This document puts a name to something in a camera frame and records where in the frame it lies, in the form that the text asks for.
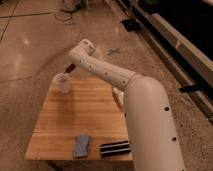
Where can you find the red chili pepper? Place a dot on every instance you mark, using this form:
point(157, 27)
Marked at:
point(70, 68)

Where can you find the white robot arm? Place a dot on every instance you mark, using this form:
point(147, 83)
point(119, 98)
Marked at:
point(151, 128)

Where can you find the white ceramic cup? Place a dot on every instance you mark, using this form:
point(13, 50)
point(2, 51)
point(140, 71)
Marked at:
point(62, 80)

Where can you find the white plastic bottle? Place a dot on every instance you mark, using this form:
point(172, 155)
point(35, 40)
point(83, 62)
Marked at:
point(118, 95)

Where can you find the wooden folding table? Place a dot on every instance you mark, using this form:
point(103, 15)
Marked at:
point(88, 109)

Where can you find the black striped block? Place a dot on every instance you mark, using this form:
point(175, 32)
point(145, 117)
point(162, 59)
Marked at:
point(115, 148)

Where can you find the black floor mat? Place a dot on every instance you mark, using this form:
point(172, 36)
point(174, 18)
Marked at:
point(131, 25)

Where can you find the blue sponge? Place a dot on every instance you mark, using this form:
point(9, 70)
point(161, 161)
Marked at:
point(81, 146)

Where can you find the black floor bracket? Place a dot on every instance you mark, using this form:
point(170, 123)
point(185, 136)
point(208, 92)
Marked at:
point(187, 89)

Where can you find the grey object with cables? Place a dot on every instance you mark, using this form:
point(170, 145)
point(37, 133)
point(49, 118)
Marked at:
point(70, 5)

